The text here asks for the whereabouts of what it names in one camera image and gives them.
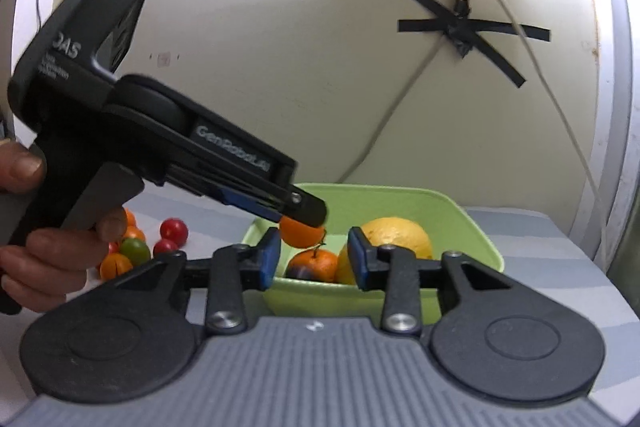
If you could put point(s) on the black tape cross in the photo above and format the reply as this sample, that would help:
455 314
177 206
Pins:
470 29

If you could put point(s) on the large red cherry tomato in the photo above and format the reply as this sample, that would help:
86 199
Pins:
173 230

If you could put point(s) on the small wall hook patch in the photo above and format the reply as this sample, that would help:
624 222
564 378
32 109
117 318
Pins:
162 57

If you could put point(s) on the large yellow orange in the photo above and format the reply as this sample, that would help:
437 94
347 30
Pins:
400 237

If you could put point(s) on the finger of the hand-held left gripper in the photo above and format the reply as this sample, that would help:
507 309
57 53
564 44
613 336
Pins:
305 206

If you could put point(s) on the grey window frame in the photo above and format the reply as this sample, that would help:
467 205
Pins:
620 82

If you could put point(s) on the person's left hand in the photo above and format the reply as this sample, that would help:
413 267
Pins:
50 264

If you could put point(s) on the tiny red cherry tomato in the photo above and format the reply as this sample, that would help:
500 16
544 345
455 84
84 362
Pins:
113 248

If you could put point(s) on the mandarin with dark patch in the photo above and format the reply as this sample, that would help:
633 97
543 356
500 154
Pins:
320 264

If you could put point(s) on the striped bed sheet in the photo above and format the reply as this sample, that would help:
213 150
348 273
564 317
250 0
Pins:
550 257

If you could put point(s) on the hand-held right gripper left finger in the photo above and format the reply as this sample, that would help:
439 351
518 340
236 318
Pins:
270 259

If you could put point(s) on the orange cherry tomato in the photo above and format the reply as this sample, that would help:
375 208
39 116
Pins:
130 218
116 266
134 234

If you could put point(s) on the green plastic basket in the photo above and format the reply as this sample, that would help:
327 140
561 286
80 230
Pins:
430 207

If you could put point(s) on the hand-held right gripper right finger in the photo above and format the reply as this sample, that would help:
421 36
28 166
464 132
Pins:
357 262

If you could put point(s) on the small red cherry tomato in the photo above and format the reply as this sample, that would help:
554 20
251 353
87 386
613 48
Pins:
165 248

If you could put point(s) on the small mandarin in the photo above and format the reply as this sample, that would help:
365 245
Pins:
300 235

